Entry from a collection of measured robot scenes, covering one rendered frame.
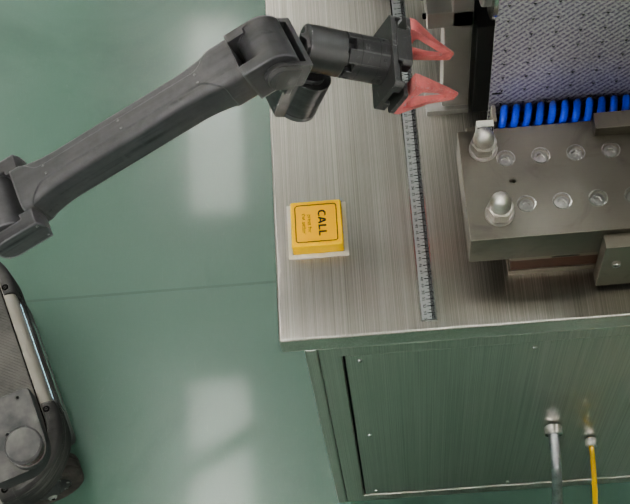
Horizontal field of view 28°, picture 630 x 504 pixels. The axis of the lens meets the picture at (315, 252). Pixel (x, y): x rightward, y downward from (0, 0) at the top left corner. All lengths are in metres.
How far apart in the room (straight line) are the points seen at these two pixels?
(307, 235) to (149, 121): 0.32
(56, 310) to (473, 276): 1.29
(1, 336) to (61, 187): 1.00
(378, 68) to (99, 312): 1.34
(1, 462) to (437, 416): 0.82
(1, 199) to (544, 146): 0.68
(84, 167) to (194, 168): 1.35
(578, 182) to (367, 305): 0.32
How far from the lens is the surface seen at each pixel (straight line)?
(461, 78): 1.75
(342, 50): 1.52
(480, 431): 2.08
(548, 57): 1.60
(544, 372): 1.85
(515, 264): 1.67
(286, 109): 1.57
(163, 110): 1.49
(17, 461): 2.31
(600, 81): 1.66
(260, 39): 1.48
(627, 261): 1.63
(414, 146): 1.78
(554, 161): 1.63
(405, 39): 1.56
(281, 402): 2.59
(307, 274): 1.70
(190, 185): 2.84
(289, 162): 1.78
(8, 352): 2.48
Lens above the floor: 2.42
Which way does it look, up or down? 63 degrees down
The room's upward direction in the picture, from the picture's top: 10 degrees counter-clockwise
